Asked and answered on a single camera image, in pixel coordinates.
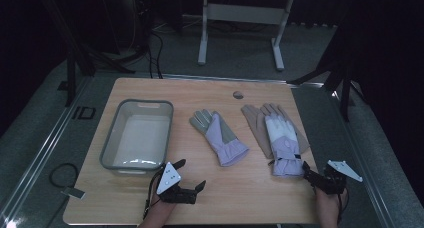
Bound grey plastic basin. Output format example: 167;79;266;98
99;98;175;175

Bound right hand-held gripper cable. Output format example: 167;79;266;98
335;187;350;224

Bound person's right hand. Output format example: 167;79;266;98
314;187;345;216

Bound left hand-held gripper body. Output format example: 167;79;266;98
155;161;198;205

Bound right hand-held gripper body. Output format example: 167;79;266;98
312;159;364;196

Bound purple and white glove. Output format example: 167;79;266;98
264;112;305;178

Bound grey tape piece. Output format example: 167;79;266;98
61;186;86;200

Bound white desk frame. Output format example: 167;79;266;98
197;0;296;72

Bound metal floor rail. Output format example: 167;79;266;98
329;87;399;228
0;76;93;224
159;73;325;88

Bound person's left hand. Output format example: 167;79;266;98
148;184;178;219

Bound black cable loop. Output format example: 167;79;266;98
48;162;80;189

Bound dark equipment with red light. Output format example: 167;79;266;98
132;0;155;24

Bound black floor cables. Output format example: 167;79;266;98
145;29;165;80

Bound purple and grey glove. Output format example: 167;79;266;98
189;108;250;168

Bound hand-held gripper cable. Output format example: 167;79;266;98
142;170;165;221
335;187;350;224

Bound left hand-held gripper cable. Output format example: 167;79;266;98
142;170;165;221

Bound black tripod stand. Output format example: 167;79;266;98
33;0;136;108
287;19;365;123

